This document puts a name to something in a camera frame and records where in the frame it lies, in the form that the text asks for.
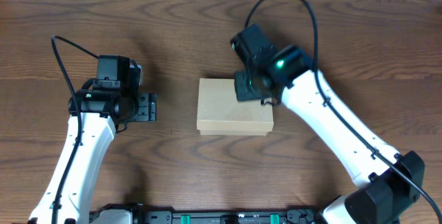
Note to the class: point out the cardboard box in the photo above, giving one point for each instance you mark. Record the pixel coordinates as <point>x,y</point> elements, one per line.
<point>219,112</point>

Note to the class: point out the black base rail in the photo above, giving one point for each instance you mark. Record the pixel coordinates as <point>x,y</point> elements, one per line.
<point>137,213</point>

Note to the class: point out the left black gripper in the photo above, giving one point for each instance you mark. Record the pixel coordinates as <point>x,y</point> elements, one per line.
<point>148,107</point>

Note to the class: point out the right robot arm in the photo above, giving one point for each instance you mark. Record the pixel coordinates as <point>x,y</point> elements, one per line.
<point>387,181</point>

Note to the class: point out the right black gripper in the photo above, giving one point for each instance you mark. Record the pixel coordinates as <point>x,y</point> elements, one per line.
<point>237,82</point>

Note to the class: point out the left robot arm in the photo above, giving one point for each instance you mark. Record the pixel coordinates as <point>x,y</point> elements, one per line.
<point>98,108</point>

